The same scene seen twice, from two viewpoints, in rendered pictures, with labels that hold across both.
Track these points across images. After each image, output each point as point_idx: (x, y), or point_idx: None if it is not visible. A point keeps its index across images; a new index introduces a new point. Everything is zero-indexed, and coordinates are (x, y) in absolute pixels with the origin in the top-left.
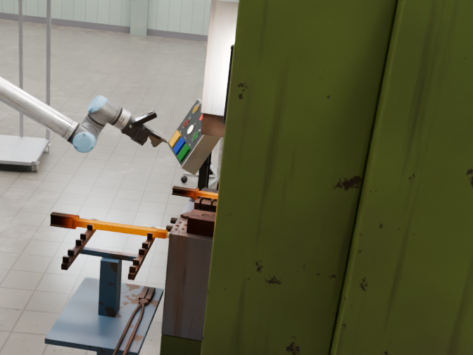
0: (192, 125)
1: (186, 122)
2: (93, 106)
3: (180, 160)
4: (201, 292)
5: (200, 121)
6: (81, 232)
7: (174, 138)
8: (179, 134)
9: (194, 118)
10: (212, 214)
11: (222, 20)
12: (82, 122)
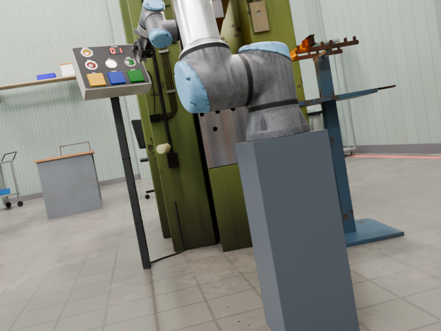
0: (109, 60)
1: (93, 64)
2: (163, 3)
3: (144, 79)
4: None
5: (117, 53)
6: (321, 41)
7: (96, 79)
8: (100, 73)
9: (100, 57)
10: None
11: None
12: (161, 20)
